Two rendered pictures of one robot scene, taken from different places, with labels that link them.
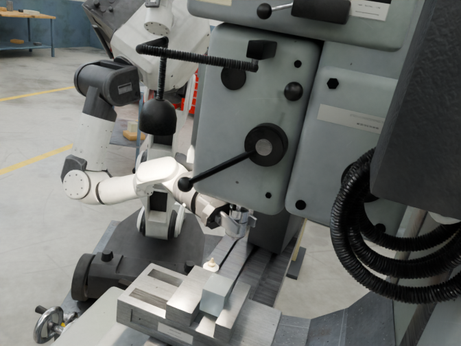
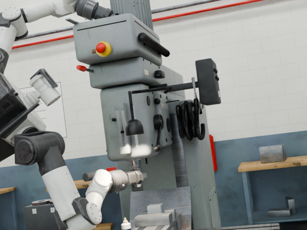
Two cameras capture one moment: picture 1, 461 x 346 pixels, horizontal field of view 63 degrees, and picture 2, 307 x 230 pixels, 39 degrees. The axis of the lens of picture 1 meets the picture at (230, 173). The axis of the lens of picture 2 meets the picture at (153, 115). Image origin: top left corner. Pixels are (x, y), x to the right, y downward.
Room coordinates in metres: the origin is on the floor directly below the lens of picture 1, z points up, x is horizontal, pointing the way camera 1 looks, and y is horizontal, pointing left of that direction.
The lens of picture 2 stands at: (0.68, 1.88, 1.40)
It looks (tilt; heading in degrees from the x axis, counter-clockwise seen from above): 3 degrees up; 268
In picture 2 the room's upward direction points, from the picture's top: 7 degrees counter-clockwise
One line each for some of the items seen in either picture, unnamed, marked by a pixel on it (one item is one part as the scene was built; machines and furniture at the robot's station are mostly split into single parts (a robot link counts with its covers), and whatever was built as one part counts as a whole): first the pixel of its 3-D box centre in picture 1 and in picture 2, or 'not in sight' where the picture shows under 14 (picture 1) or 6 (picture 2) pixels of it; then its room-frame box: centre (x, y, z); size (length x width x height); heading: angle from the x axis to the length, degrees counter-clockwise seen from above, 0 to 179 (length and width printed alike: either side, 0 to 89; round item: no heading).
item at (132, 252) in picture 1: (158, 237); not in sight; (1.54, 0.29, 0.59); 0.64 x 0.52 x 0.33; 3
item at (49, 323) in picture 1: (57, 329); not in sight; (0.86, 0.45, 0.66); 0.16 x 0.12 x 0.12; 74
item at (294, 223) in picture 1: (280, 209); (52, 221); (1.15, -0.19, 1.06); 0.22 x 0.12 x 0.20; 157
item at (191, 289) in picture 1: (192, 294); (153, 219); (0.68, 0.04, 1.05); 0.15 x 0.06 x 0.04; 165
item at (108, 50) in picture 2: not in sight; (103, 49); (0.79, 0.19, 1.76); 0.06 x 0.02 x 0.06; 164
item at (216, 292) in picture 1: (216, 294); (156, 211); (0.66, -0.02, 1.07); 0.06 x 0.05 x 0.06; 165
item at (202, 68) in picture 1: (204, 114); (123, 128); (0.75, 0.07, 1.45); 0.04 x 0.04 x 0.21; 74
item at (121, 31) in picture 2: not in sight; (121, 46); (0.72, -0.05, 1.81); 0.47 x 0.26 x 0.16; 74
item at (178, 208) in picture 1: (161, 217); not in sight; (1.58, 0.29, 0.68); 0.21 x 0.20 x 0.13; 3
